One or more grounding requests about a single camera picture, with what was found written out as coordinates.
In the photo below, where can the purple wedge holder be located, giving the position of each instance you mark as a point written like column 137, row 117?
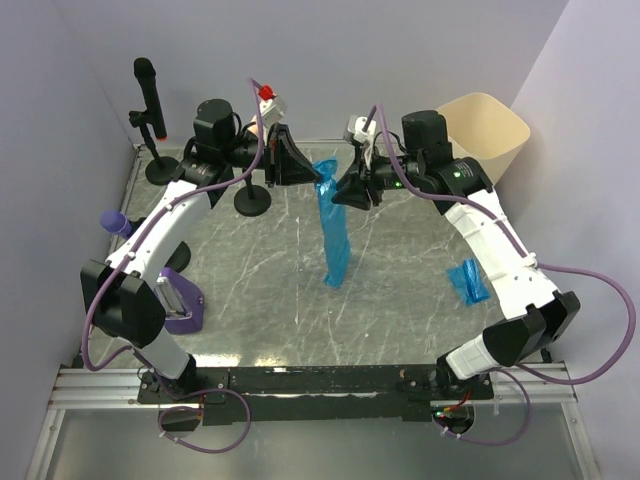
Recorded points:
column 183, row 302

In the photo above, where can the peach pink microphone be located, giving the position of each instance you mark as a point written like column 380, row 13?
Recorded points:
column 252, row 126

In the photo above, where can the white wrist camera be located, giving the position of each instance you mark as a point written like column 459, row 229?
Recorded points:
column 359, row 131
column 272, row 107

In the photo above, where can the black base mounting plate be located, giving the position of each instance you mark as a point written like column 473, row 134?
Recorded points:
column 409, row 392

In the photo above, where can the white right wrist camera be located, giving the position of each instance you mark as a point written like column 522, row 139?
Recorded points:
column 359, row 131

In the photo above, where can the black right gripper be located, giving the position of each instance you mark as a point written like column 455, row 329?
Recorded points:
column 353, row 191

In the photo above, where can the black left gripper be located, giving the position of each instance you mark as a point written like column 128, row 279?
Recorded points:
column 291, row 165

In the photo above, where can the aluminium rail frame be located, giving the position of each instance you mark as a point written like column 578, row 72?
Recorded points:
column 111, row 389

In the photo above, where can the purple microphone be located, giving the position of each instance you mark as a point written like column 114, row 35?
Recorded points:
column 116, row 223

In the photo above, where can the blue plastic trash bag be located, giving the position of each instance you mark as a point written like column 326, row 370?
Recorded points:
column 333, row 221

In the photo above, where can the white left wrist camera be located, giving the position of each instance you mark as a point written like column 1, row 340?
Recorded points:
column 272, row 107

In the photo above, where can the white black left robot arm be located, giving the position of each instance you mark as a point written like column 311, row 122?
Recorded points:
column 119, row 292

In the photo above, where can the cream plastic trash bin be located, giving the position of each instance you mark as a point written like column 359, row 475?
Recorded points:
column 481, row 127

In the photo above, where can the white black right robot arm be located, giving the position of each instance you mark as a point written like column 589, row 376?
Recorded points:
column 535, row 311

